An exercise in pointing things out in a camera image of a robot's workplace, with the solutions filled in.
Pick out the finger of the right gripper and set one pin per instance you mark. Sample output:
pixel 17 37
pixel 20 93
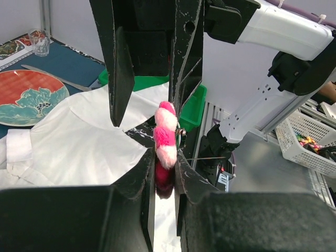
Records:
pixel 186 63
pixel 116 56

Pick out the white button-up shirt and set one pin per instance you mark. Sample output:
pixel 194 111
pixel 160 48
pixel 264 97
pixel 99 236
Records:
pixel 57 178

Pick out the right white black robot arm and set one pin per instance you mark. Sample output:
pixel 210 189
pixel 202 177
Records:
pixel 165 38

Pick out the white plastic basket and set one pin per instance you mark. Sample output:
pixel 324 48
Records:
pixel 301 138

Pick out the silver table knife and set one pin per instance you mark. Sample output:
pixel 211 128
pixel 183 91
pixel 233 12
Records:
pixel 77 86

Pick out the red floral plate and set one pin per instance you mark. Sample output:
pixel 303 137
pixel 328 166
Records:
pixel 27 96

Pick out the pink flower brooch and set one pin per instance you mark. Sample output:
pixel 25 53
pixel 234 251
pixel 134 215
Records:
pixel 167 136

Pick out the person in dark shirt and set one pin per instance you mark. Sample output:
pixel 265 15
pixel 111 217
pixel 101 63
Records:
pixel 328 91

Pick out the green plastic tray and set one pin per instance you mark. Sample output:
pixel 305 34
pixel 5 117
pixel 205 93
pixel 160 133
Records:
pixel 192 113

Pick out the blue patterned placemat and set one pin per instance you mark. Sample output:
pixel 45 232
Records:
pixel 65 62

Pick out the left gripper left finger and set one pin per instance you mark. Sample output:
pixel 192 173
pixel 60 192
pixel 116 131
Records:
pixel 134 207

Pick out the clear drinking glass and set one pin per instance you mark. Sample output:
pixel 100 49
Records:
pixel 40 41

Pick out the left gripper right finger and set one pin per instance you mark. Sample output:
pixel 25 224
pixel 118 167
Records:
pixel 192 189

